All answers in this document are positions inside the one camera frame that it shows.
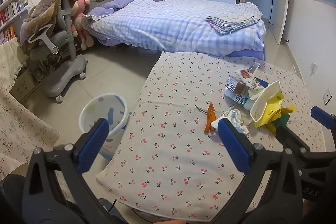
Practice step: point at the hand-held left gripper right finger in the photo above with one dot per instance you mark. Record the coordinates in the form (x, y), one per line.
(233, 145)

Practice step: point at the white wall socket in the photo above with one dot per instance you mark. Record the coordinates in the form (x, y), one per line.
(314, 68)
(328, 96)

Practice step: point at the brown fleece blanket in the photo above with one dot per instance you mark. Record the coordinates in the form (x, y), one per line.
(50, 3)

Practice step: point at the bed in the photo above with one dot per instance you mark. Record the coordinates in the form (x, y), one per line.
(252, 54)

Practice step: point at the green wrapper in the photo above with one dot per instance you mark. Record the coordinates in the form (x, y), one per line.
(283, 123)

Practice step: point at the light blue drink carton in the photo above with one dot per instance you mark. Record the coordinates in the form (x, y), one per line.
(232, 85)

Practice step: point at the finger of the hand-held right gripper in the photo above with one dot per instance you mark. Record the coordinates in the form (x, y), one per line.
(288, 138)
(323, 116)

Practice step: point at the white spotted trash bin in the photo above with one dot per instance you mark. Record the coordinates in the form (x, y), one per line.
(105, 103)

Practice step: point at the blue packet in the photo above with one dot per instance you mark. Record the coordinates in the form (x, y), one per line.
(262, 82)

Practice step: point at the white red snack wrapper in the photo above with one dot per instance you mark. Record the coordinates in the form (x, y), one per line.
(246, 74)

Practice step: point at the pink plush toy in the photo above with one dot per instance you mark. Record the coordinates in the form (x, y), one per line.
(82, 3)

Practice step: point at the grey swivel chair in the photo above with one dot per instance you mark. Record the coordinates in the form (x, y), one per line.
(65, 74)

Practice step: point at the yellow packaging bag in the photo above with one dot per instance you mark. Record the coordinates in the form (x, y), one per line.
(273, 106)

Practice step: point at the blue checked quilt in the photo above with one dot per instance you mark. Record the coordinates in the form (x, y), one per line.
(170, 22)

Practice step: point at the beige floral cloth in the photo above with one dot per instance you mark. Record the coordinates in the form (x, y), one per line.
(21, 129)

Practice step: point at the cream lace cloth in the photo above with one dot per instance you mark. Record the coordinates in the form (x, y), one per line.
(9, 64)

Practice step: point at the folded checked cloth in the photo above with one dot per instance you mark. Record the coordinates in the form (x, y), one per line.
(231, 23)

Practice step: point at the white plastic bottle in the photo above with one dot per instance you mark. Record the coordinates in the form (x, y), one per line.
(236, 99)

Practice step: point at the crumpled white tissue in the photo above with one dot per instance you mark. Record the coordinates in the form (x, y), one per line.
(233, 115)

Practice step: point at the orange peel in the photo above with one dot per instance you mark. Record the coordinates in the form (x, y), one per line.
(210, 119)

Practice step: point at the cherry print tablecloth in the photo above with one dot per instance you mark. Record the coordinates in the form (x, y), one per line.
(170, 108)

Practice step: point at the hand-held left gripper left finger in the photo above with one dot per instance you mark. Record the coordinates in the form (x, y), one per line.
(93, 142)

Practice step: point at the thin dark stem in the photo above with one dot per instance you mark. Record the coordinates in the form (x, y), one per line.
(200, 109)

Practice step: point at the cardboard box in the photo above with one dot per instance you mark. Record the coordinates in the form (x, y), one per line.
(23, 85)

